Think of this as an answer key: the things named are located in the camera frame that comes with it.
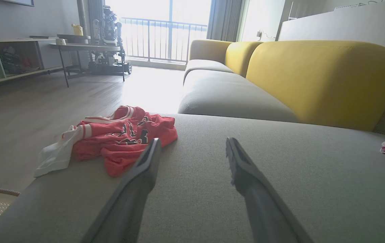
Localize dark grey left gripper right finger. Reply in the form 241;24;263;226
225;137;315;243

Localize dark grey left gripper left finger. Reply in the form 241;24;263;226
80;137;162;243

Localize red basketball jersey white sleeves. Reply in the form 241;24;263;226
34;105;178;178

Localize large grey sofa seat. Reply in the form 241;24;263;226
0;113;385;243

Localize grey sofa seat cushion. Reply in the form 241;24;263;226
178;69;301;124
183;59;235;83

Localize large yellow sofa backrest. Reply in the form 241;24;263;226
246;40;385;132

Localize small yellow sofa backrest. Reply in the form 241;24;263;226
225;41;264;78

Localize black side table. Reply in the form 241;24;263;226
49;34;127;88

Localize beige sofa backrest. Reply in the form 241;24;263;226
189;39;232;64

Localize dark wheeled robot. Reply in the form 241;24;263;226
89;5;133;75

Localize metal balcony railing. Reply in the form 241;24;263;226
120;17;210;64

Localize grey curtain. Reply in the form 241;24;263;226
207;0;247;43
77;0;105;36

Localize dark wall frame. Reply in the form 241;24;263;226
2;0;35;7

